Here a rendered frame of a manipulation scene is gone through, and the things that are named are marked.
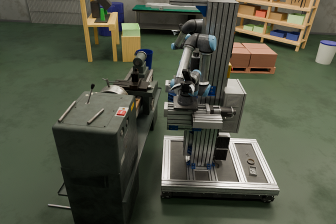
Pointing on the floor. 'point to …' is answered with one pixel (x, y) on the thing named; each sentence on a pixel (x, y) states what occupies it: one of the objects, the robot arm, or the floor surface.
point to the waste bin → (147, 57)
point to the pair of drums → (116, 6)
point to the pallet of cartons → (253, 58)
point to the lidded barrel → (326, 52)
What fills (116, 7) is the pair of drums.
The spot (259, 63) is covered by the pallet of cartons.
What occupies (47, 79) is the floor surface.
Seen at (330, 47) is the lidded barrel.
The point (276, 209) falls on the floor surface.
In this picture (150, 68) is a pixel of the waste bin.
